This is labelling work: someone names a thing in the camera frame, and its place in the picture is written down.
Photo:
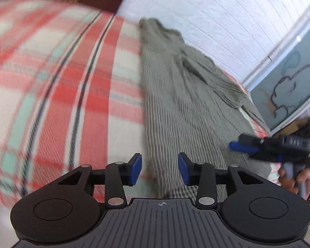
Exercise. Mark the person's right hand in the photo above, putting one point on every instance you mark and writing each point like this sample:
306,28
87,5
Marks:
286,180

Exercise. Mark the grey striped sweater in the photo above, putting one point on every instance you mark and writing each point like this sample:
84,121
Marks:
183,108

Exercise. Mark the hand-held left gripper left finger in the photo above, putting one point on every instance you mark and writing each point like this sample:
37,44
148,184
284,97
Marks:
136,169

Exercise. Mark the frosted door with cartoon drawing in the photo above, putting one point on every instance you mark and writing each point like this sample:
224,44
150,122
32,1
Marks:
299,87

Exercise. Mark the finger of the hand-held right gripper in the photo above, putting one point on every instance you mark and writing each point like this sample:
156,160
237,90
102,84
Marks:
244,146
270,157

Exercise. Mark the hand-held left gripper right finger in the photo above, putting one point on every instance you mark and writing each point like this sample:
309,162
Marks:
183,170

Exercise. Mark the red plaid blanket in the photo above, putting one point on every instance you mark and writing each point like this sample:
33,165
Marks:
54,95

